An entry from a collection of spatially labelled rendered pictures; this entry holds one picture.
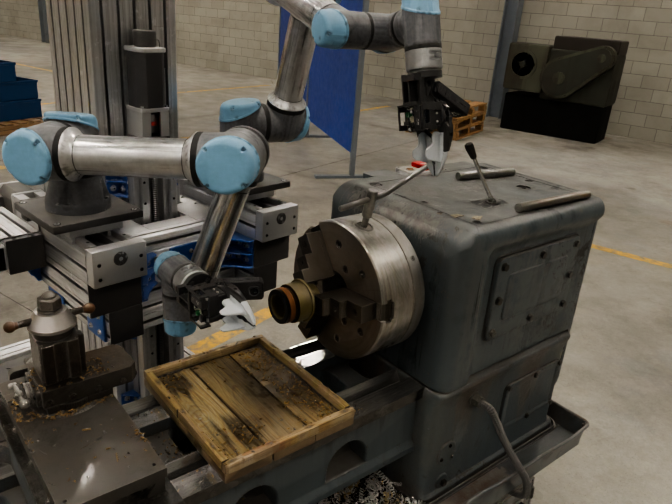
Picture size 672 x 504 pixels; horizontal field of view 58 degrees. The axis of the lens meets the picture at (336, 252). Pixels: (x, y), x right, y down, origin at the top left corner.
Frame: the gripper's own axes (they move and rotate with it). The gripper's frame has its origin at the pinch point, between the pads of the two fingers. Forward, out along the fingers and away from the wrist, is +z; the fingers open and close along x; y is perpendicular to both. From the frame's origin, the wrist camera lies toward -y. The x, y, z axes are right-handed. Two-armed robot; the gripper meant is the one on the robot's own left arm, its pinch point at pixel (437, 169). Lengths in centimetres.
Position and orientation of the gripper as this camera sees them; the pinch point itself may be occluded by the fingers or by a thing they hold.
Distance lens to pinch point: 132.3
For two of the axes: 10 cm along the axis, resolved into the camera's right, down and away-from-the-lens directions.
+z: 0.9, 9.8, 1.8
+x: 6.2, 0.9, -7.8
